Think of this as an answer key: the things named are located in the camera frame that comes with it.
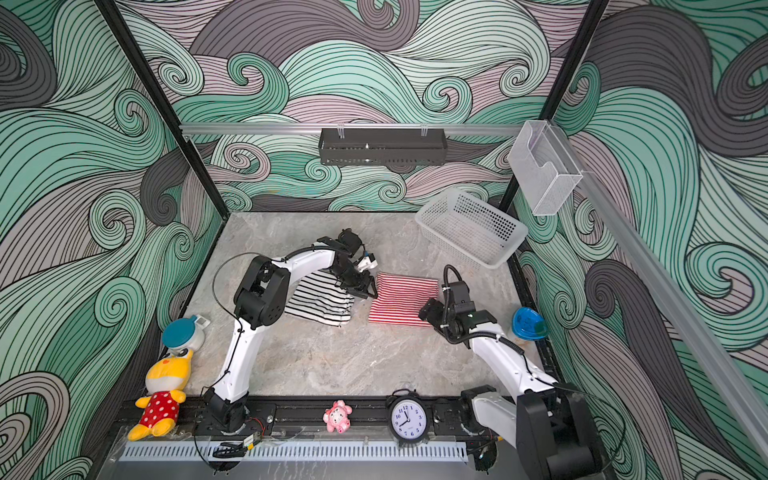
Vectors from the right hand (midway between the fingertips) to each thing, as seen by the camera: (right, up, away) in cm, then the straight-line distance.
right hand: (427, 317), depth 86 cm
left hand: (-16, +5, +9) cm, 19 cm away
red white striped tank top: (-8, +4, +7) cm, 11 cm away
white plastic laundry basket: (+26, +26, +27) cm, 45 cm away
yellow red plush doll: (-68, -12, -13) cm, 71 cm away
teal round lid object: (-69, -3, -5) cm, 69 cm away
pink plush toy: (-25, -20, -15) cm, 35 cm away
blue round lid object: (+27, 0, -6) cm, 28 cm away
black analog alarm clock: (-7, -20, -15) cm, 26 cm away
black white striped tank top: (-34, +4, +8) cm, 35 cm away
